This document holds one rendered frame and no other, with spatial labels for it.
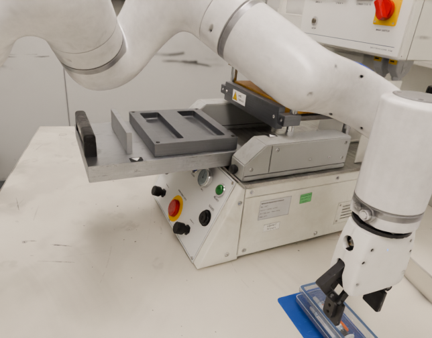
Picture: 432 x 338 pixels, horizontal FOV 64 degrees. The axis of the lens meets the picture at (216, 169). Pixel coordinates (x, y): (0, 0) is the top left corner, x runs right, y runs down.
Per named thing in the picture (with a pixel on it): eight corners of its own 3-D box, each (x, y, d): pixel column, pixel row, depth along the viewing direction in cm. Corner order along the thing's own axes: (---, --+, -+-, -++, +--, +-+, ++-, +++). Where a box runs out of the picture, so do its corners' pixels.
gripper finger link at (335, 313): (332, 296, 46) (322, 332, 49) (351, 291, 47) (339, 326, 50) (317, 279, 49) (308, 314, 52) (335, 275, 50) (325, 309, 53)
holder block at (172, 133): (197, 118, 84) (198, 107, 83) (236, 149, 68) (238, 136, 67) (129, 122, 78) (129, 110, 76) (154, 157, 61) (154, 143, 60)
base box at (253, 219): (306, 167, 117) (316, 119, 110) (400, 230, 87) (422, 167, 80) (149, 190, 95) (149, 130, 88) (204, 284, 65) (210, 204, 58)
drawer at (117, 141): (201, 131, 87) (204, 100, 84) (244, 167, 70) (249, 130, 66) (76, 140, 75) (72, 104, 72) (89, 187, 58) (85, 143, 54)
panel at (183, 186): (151, 192, 93) (182, 130, 89) (192, 263, 69) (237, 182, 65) (145, 190, 92) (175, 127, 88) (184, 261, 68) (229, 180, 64)
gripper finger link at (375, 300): (389, 279, 50) (376, 313, 53) (405, 275, 51) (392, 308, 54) (372, 265, 53) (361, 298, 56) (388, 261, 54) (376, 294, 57)
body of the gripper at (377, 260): (376, 235, 40) (353, 306, 45) (437, 222, 44) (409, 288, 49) (333, 203, 47) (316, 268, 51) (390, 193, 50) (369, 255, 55)
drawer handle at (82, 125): (86, 128, 72) (84, 109, 70) (97, 157, 60) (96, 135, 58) (76, 129, 71) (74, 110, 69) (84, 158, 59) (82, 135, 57)
